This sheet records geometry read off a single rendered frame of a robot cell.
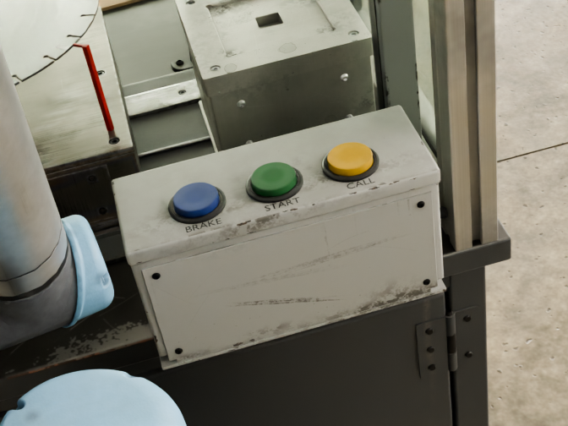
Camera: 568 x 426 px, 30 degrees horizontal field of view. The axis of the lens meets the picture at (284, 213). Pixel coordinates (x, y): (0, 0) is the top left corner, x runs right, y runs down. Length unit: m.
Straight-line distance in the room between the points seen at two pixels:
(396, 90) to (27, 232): 0.49
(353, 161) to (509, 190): 1.39
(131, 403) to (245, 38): 0.56
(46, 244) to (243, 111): 0.45
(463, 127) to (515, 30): 1.86
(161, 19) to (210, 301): 0.66
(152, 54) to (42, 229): 0.78
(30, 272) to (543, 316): 1.44
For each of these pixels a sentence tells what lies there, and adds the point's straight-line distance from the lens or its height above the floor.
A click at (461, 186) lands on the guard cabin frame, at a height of 0.83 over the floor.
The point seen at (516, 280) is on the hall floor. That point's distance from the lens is 2.10.
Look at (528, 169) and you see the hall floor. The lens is 2.36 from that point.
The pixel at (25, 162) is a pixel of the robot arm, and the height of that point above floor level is 1.12.
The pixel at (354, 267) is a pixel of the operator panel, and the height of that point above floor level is 0.81.
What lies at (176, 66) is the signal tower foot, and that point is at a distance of 1.40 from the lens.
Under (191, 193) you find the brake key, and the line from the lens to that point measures 0.93.
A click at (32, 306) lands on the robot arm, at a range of 0.75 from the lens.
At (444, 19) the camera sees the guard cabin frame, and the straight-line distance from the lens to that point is 0.91.
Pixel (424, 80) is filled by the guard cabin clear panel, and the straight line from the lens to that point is 1.09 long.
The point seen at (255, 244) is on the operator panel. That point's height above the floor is 0.87.
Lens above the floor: 1.47
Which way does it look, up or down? 40 degrees down
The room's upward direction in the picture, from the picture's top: 10 degrees counter-clockwise
